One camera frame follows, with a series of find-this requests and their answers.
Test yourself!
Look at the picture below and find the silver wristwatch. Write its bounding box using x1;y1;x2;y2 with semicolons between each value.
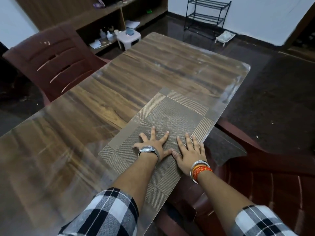
138;145;160;163

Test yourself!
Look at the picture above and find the person's left hand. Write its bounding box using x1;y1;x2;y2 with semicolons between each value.
133;126;174;162

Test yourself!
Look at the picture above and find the white plastic stool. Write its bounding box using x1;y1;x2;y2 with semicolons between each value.
116;29;142;51

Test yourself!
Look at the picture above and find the person's right hand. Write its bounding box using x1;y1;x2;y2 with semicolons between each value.
171;133;207;176

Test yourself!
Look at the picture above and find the maroon plastic chair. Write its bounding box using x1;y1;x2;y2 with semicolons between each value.
153;118;315;236
2;22;110;106

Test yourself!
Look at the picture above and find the clear plastic table cover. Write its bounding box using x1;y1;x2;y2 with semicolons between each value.
0;32;251;236

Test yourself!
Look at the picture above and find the brown wooden door frame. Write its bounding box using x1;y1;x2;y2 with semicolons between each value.
283;2;315;62

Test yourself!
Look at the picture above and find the silver bangle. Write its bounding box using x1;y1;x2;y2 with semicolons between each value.
189;160;211;184

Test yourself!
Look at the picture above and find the small white footed tray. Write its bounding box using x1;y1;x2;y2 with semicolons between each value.
215;30;236;47

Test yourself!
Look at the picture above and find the orange thread wristband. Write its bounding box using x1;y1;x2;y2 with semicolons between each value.
192;165;213;183

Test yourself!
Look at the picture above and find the brown wooden shelf unit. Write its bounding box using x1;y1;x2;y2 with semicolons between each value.
13;0;168;56

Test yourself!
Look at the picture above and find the brown woven placemat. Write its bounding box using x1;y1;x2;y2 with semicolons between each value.
98;87;215;212

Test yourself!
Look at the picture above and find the person's left forearm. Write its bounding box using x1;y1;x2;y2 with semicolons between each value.
58;153;158;236

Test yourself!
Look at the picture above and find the black metal shoe rack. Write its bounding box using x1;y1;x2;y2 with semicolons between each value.
183;0;232;40

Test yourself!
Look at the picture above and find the person's right forearm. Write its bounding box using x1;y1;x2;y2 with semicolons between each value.
197;170;298;236

